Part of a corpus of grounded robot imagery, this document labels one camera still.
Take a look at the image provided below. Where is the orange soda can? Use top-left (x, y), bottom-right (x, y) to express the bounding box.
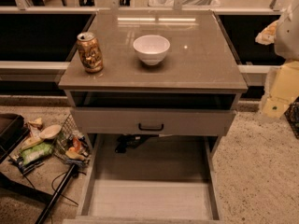
top-left (77, 32), bottom-right (104, 73)

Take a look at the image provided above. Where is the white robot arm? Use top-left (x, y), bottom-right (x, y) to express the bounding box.
top-left (275, 0), bottom-right (299, 61)

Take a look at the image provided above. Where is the grey drawer cabinet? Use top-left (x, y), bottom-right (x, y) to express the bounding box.
top-left (59, 9), bottom-right (247, 153)

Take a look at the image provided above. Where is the grey closed upper drawer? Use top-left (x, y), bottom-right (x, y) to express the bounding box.
top-left (71, 107), bottom-right (236, 136)

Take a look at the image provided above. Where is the grey open lower drawer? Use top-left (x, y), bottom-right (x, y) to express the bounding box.
top-left (63, 134), bottom-right (224, 224)

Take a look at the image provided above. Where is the black object under cabinet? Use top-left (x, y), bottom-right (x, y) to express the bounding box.
top-left (115, 134), bottom-right (154, 153)

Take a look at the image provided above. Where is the white ceramic bowl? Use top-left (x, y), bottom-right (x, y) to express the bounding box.
top-left (133, 35), bottom-right (170, 65)

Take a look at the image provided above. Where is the small white bowl on floor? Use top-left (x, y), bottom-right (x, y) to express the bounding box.
top-left (39, 124), bottom-right (62, 139)

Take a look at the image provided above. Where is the green snack bag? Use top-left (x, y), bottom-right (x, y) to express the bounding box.
top-left (21, 142), bottom-right (52, 165)

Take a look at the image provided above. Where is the black pole on floor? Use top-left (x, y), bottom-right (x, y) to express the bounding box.
top-left (35, 164), bottom-right (78, 224)

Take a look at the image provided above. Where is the black bin at left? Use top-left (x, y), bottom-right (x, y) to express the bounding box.
top-left (0, 113), bottom-right (29, 163)

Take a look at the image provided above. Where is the black drawer handle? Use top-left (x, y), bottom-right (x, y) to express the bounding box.
top-left (138, 123), bottom-right (164, 132)

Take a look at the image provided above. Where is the wire mesh basket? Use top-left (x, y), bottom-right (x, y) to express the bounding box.
top-left (54, 115), bottom-right (91, 168)

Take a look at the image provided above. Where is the black wire basket right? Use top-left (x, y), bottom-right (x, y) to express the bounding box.
top-left (285, 101), bottom-right (299, 139)

